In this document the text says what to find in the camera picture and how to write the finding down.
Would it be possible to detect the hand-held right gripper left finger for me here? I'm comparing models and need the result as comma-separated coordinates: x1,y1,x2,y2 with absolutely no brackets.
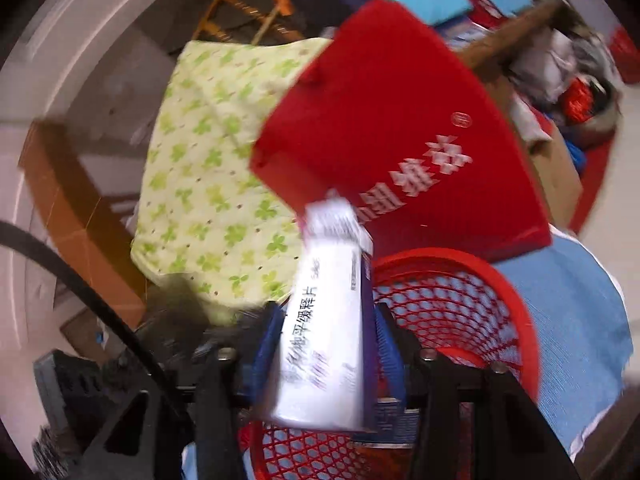
65,302,287,480

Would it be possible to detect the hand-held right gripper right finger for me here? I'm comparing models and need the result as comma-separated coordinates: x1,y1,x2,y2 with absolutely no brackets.
374,302,581,480

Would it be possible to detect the white medicine box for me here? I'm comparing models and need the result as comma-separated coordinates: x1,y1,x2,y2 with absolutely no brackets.
262,197,381,433

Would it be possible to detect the red mesh plastic basket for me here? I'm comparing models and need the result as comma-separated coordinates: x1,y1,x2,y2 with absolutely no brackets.
237,247,541,480

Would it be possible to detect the green clover print sheet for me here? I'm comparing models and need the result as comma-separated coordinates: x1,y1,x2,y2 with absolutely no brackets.
130,37,336,326

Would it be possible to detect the blue towel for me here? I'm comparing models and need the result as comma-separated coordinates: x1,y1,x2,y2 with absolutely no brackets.
492,235,633,453

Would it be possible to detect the red paper gift bag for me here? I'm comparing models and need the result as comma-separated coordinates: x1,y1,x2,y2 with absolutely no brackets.
249,0,553,263

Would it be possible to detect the brown cardboard box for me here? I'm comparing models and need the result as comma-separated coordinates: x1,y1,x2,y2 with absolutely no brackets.
520,125,583,231

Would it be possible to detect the orange wooden pillar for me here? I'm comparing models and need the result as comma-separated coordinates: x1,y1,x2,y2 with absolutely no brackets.
17,120,146,331

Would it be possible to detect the wooden shelf board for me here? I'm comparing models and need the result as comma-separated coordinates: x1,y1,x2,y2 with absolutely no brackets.
450,0,563,68

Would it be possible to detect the black cable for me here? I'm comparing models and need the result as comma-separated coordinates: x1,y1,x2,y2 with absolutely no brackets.
0,220,176,396

